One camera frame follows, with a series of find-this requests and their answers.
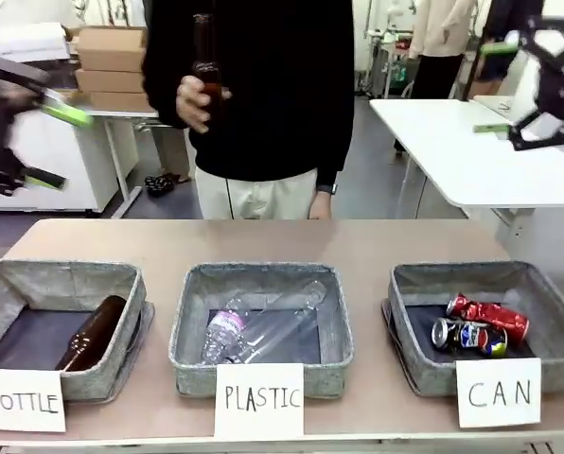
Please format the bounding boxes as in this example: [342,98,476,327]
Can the large cardboard box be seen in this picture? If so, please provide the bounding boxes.
[77,26,150,73]

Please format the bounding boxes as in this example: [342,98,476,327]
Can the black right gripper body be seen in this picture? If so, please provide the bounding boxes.
[537,44,564,119]

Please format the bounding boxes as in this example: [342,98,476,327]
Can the brown glass bottle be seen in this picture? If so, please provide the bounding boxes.
[54,295,130,373]
[190,12,226,124]

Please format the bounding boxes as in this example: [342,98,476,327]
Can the person's left hand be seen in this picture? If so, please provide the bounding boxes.
[308,188,333,221]

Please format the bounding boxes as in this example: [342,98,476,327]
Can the person in tan trousers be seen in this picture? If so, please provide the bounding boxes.
[149,123,193,184]

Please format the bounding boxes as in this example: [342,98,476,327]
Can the blue Pepsi can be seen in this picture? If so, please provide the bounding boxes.
[431,317,509,357]

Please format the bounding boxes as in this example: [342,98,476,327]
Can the white desk with legs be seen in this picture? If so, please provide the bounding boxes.
[59,101,163,207]

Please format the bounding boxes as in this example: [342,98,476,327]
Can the grey felt basket can label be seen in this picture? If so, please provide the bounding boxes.
[388,260,564,397]

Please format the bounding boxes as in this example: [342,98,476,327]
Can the white paper sign BOTTLE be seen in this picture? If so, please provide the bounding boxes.
[0,367,68,433]

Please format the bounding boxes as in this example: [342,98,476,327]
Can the person in cream sweater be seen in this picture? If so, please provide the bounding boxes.
[407,0,475,101]

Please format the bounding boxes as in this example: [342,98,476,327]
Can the person's left forearm black sleeve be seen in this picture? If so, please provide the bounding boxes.
[317,94,357,190]

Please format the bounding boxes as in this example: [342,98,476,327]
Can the crushed red soda can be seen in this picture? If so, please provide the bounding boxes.
[446,292,531,342]

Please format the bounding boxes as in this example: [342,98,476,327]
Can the clear wide-mouth plastic bottle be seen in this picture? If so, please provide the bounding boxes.
[224,279,330,363]

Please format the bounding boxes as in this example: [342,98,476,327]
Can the white side table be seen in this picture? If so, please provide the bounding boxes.
[369,96,564,221]

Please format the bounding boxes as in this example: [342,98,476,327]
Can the person's right hand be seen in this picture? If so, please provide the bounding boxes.
[175,73,234,134]

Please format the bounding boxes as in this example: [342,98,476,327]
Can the white cabinet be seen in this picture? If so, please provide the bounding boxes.
[0,117,108,214]

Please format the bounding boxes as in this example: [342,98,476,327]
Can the black stand pole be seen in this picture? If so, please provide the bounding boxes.
[466,27,483,102]

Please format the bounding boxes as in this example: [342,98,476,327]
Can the white paper stack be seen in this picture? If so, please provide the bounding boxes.
[0,22,73,65]

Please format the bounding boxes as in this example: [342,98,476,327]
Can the grey felt basket plastic label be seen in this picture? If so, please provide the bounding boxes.
[167,263,355,398]

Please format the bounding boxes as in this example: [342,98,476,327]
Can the white equipment cart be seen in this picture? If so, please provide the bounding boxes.
[364,23,418,99]

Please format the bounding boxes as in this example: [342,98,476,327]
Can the grey felt basket bottle label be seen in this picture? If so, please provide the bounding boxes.
[0,257,149,403]

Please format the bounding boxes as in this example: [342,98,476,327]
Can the person in dark clothes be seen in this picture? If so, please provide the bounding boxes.
[475,0,522,82]

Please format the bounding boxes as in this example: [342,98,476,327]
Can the crushed water bottle pink label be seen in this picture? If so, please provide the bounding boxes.
[200,297,273,365]

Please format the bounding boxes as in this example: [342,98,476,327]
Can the person's right forearm black sleeve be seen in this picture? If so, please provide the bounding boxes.
[142,61,193,131]

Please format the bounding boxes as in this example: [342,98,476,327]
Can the white paper sign PLASTIC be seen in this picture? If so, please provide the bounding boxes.
[214,362,306,439]

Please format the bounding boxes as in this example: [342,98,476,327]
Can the white paper sign CAN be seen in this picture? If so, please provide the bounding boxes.
[455,358,542,429]

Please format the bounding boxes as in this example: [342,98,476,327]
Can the person in black sweater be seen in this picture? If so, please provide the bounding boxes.
[142,0,357,221]

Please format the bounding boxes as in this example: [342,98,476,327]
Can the flat cardboard box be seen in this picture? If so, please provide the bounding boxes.
[75,68,147,95]
[89,91,159,114]

